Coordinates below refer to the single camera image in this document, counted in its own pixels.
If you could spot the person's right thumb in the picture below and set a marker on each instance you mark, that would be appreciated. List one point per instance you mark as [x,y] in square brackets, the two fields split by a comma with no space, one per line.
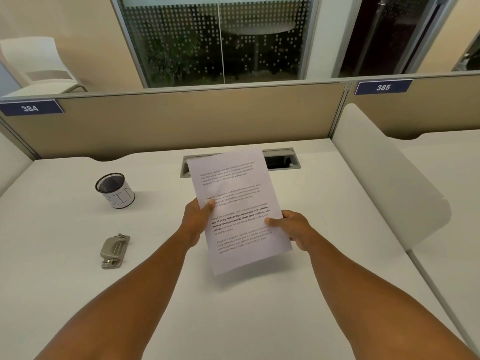
[275,221]

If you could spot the white side divider panel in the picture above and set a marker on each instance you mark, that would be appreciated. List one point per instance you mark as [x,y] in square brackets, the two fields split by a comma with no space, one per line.
[11,161]
[390,183]

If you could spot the person's left forearm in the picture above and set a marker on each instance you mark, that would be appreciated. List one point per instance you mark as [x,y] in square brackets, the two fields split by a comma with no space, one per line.
[112,299]

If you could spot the person's left thumb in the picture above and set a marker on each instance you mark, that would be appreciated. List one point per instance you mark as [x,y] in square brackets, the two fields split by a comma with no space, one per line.
[209,206]

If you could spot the person's left hand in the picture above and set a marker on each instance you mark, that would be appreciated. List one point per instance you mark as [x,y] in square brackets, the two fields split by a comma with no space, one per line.
[193,221]

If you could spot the blue number label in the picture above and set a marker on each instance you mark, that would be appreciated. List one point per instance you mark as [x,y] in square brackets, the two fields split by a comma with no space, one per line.
[383,87]
[30,107]

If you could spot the person's right forearm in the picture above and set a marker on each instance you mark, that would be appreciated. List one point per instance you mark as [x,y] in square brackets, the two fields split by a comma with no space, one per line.
[375,299]

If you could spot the dark glass door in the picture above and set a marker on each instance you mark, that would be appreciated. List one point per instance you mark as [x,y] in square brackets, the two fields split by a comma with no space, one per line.
[397,33]

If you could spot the white chair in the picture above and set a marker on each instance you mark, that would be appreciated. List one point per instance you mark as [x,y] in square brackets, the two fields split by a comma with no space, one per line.
[41,67]

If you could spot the beige desk partition panel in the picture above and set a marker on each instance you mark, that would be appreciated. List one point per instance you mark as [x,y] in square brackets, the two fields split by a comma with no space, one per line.
[168,119]
[416,108]

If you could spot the dotted glass window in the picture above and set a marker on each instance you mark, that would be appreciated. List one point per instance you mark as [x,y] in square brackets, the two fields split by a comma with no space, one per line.
[221,37]

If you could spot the black mesh pen cup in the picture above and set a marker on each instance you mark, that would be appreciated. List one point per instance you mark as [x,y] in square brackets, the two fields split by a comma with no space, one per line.
[115,191]

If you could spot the grey metal hole punch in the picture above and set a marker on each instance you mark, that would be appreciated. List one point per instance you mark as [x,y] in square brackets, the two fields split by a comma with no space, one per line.
[113,249]

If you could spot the white printed paper sheet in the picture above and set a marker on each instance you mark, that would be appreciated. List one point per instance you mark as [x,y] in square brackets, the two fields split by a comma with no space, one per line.
[234,206]

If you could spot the person's right hand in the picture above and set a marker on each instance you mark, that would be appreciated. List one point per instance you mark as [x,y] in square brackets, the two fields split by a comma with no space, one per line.
[294,226]

